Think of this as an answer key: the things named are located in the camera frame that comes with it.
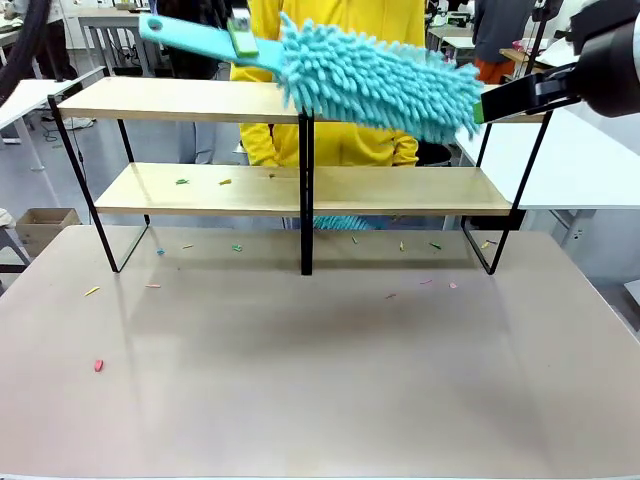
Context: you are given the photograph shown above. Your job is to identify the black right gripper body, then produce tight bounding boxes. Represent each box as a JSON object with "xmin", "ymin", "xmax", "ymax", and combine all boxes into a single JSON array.
[{"xmin": 571, "ymin": 16, "xmax": 640, "ymax": 120}]

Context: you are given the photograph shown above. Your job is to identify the teal microfibre duster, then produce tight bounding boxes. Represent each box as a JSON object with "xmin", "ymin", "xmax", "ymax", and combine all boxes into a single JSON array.
[
  {"xmin": 137, "ymin": 11, "xmax": 486, "ymax": 147},
  {"xmin": 313, "ymin": 214, "xmax": 382, "ymax": 232}
]

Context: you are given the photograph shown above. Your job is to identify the wooden background desk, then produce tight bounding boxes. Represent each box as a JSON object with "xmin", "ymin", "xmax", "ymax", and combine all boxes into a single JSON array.
[{"xmin": 499, "ymin": 47, "xmax": 582, "ymax": 69}]

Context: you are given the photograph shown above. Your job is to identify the black stand pole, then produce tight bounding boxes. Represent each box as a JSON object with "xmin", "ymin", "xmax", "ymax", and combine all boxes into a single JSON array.
[{"xmin": 528, "ymin": 0, "xmax": 552, "ymax": 57}]

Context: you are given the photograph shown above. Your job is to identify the person in black clothes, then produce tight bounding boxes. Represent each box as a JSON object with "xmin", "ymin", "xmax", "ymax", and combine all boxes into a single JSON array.
[{"xmin": 156, "ymin": 0, "xmax": 237, "ymax": 81}]

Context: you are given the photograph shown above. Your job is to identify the person in orange trousers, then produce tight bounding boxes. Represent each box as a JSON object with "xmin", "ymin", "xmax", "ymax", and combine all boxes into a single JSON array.
[{"xmin": 471, "ymin": 0, "xmax": 538, "ymax": 85}]

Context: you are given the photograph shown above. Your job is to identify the white background table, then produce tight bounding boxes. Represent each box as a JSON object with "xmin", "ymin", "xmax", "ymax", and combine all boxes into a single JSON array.
[{"xmin": 426, "ymin": 24, "xmax": 477, "ymax": 67}]

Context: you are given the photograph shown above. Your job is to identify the large white table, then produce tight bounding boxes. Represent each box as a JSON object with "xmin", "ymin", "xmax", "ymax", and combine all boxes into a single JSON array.
[{"xmin": 453, "ymin": 106, "xmax": 640, "ymax": 212}]

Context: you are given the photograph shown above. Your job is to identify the black stool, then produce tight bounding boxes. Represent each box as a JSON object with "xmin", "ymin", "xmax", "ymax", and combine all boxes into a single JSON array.
[{"xmin": 416, "ymin": 139, "xmax": 454, "ymax": 169}]

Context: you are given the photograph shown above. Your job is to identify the person in yellow hoodie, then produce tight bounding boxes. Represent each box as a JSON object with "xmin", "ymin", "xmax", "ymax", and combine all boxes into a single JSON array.
[{"xmin": 229, "ymin": 0, "xmax": 429, "ymax": 169}]

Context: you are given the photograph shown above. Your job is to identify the grey background desk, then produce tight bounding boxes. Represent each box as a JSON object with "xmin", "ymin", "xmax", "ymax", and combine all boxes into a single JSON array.
[{"xmin": 76, "ymin": 6, "xmax": 152, "ymax": 77}]

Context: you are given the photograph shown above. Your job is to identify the person in black trousers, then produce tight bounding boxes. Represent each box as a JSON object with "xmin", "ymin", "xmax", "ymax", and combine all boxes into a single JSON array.
[{"xmin": 9, "ymin": 0, "xmax": 69, "ymax": 82}]

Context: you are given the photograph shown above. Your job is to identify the white side table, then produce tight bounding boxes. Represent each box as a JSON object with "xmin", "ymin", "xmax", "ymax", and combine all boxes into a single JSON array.
[{"xmin": 0, "ymin": 67, "xmax": 109, "ymax": 174}]

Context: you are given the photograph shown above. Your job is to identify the cardboard box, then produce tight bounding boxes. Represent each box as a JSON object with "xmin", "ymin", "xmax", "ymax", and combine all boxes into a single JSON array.
[{"xmin": 14, "ymin": 207, "xmax": 83, "ymax": 259}]

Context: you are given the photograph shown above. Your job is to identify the grey chair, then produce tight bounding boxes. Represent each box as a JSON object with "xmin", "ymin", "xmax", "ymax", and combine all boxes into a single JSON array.
[{"xmin": 0, "ymin": 206, "xmax": 32, "ymax": 274}]

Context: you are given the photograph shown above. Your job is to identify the wooden shelf unit black frame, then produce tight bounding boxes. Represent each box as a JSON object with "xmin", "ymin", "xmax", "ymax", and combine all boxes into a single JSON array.
[
  {"xmin": 305, "ymin": 82, "xmax": 554, "ymax": 277},
  {"xmin": 47, "ymin": 74, "xmax": 309, "ymax": 277}
]

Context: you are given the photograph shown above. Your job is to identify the black left arm cable sleeve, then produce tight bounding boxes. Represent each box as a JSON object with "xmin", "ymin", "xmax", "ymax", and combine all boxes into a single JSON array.
[{"xmin": 0, "ymin": 0, "xmax": 52, "ymax": 94}]

